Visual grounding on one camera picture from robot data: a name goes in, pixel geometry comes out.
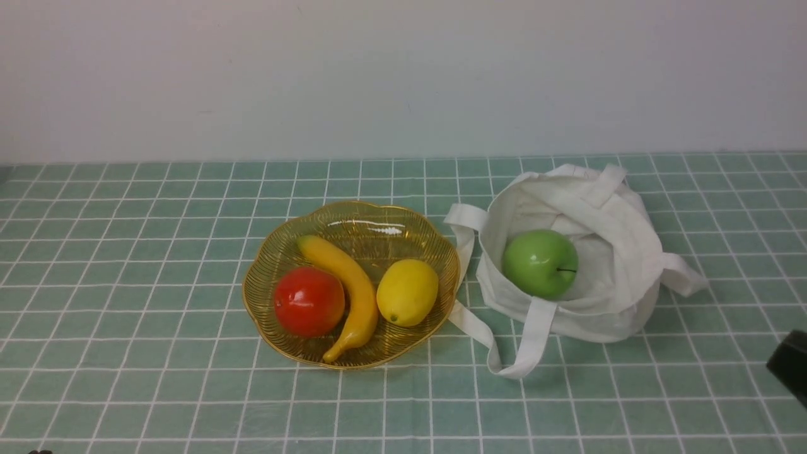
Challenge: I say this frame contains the yellow wire fruit basket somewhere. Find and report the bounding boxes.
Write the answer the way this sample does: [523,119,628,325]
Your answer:
[242,201,465,369]

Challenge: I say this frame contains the yellow lemon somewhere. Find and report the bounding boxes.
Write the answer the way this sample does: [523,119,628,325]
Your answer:
[376,259,439,327]

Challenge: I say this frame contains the white cloth bag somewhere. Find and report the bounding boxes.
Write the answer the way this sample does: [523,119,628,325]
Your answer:
[444,164,708,380]

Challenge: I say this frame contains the yellow banana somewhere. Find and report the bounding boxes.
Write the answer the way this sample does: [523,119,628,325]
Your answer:
[296,235,380,364]

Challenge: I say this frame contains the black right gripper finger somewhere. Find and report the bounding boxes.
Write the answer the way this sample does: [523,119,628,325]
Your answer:
[766,329,807,409]

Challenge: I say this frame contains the green checkered tablecloth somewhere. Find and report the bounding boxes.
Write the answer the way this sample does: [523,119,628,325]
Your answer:
[1,152,806,453]

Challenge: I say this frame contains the red apple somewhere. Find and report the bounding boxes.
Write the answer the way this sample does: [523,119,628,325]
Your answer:
[273,267,345,338]

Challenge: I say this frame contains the green apple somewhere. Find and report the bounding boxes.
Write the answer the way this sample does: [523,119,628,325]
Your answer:
[502,229,579,301]

